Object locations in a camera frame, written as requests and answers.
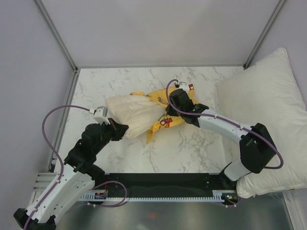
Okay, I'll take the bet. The white slotted cable duct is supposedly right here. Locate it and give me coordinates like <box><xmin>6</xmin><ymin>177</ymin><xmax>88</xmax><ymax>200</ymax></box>
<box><xmin>78</xmin><ymin>190</ymin><xmax>238</xmax><ymax>202</ymax></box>

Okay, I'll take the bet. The large white pillow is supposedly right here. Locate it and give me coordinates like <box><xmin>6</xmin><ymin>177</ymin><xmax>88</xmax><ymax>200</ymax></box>
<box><xmin>216</xmin><ymin>48</ymin><xmax>307</xmax><ymax>198</ymax></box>

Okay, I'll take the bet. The aluminium frame post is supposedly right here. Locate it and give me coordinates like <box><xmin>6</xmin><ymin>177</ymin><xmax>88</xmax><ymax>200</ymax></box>
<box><xmin>243</xmin><ymin>0</ymin><xmax>288</xmax><ymax>69</ymax></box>
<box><xmin>33</xmin><ymin>0</ymin><xmax>80</xmax><ymax>72</ymax></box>

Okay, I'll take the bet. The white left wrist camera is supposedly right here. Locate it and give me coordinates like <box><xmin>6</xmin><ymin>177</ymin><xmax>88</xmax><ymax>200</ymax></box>
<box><xmin>94</xmin><ymin>106</ymin><xmax>110</xmax><ymax>125</ymax></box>

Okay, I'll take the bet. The yellow cartoon-print pillowcase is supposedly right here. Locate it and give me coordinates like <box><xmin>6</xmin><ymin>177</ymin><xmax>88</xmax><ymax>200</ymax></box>
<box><xmin>131</xmin><ymin>84</ymin><xmax>198</xmax><ymax>143</ymax></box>

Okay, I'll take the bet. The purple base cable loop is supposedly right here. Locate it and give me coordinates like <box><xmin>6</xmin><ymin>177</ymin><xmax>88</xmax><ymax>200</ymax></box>
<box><xmin>87</xmin><ymin>181</ymin><xmax>128</xmax><ymax>207</ymax></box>

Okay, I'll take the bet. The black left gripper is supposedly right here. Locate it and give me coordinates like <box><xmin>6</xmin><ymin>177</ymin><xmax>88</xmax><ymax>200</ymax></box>
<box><xmin>93</xmin><ymin>117</ymin><xmax>128</xmax><ymax>154</ymax></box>

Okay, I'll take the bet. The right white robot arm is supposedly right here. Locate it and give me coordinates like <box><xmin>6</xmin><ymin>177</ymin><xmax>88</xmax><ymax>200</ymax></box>
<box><xmin>166</xmin><ymin>89</ymin><xmax>277</xmax><ymax>189</ymax></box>

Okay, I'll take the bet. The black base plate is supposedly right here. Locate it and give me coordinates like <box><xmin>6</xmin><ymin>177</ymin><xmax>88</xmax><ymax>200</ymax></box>
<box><xmin>95</xmin><ymin>173</ymin><xmax>236</xmax><ymax>197</ymax></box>

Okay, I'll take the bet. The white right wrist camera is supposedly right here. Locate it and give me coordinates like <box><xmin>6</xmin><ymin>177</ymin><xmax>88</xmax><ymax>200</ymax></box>
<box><xmin>175</xmin><ymin>81</ymin><xmax>190</xmax><ymax>91</ymax></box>

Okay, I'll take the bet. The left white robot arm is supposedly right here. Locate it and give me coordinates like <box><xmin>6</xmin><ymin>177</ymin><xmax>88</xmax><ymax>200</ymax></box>
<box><xmin>13</xmin><ymin>118</ymin><xmax>129</xmax><ymax>230</ymax></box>

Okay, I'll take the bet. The left aluminium frame post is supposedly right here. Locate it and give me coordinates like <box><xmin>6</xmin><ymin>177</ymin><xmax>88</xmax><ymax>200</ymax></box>
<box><xmin>33</xmin><ymin>0</ymin><xmax>80</xmax><ymax>72</ymax></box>

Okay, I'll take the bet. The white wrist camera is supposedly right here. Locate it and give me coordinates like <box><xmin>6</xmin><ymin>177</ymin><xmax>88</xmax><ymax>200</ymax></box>
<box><xmin>175</xmin><ymin>81</ymin><xmax>190</xmax><ymax>91</ymax></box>
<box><xmin>94</xmin><ymin>106</ymin><xmax>110</xmax><ymax>125</ymax></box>

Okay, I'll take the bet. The right aluminium frame post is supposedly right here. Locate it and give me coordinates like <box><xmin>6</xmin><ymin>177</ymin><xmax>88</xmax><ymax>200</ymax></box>
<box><xmin>243</xmin><ymin>0</ymin><xmax>288</xmax><ymax>69</ymax></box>

